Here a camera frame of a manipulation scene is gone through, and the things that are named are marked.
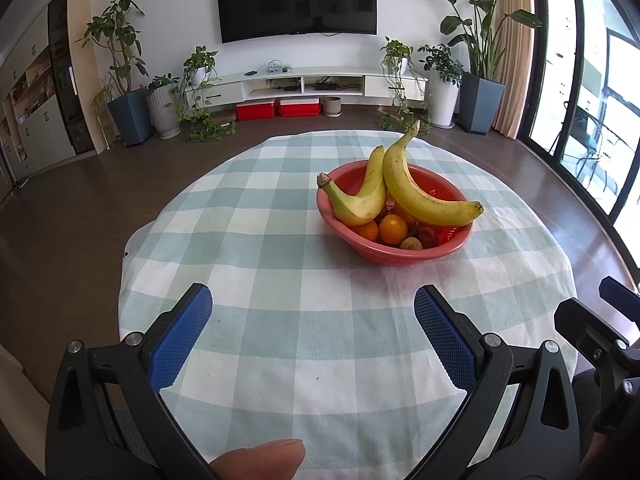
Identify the outdoor metal chair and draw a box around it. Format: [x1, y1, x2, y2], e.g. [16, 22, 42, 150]
[550, 100, 606, 181]

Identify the beige cushion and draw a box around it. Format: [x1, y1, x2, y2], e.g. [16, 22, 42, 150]
[0, 345, 51, 426]

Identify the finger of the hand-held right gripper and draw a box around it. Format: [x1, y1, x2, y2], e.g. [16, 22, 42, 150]
[554, 298, 640, 371]
[599, 276, 640, 333]

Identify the leafy tree in blue pot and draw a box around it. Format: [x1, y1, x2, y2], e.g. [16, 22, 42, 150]
[76, 0, 155, 149]

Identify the white wall cabinet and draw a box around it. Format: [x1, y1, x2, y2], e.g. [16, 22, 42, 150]
[0, 10, 77, 193]

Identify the hanging vine plant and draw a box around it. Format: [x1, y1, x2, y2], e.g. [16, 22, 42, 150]
[376, 36, 433, 136]

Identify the red plastic colander bowl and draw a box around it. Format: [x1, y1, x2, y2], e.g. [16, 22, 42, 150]
[316, 161, 475, 267]

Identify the beige curtain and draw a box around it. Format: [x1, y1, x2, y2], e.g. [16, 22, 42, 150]
[492, 0, 536, 141]

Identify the red storage box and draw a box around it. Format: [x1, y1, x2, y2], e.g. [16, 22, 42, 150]
[278, 97, 321, 118]
[236, 101, 277, 121]

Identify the green white checked tablecloth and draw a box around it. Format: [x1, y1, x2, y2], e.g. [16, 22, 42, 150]
[118, 130, 579, 480]

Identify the black wall television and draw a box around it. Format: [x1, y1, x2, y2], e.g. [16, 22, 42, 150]
[216, 0, 377, 44]

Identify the person's left hand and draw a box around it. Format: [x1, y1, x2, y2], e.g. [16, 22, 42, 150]
[209, 439, 306, 480]

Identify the plant in tall white pot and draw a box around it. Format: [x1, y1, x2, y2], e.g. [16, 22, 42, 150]
[417, 42, 463, 129]

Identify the broad-leaf plant in blue pot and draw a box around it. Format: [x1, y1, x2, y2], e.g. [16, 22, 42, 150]
[410, 0, 543, 137]

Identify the plant in ribbed white pot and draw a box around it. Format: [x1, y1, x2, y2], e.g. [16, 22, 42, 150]
[146, 74, 183, 140]

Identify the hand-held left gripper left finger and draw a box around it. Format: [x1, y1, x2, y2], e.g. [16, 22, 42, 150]
[44, 283, 223, 480]

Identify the black framed sliding glass door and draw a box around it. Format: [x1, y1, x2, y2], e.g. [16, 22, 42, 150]
[520, 0, 640, 281]

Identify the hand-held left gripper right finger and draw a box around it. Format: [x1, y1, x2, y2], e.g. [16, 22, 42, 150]
[404, 285, 582, 480]

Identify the dark glass cabinet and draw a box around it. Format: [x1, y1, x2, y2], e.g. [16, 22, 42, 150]
[47, 0, 97, 157]

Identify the trailing pothos plant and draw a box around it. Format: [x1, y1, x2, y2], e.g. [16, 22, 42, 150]
[172, 46, 238, 143]

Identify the white television cabinet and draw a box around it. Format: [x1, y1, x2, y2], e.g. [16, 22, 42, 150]
[186, 66, 430, 113]

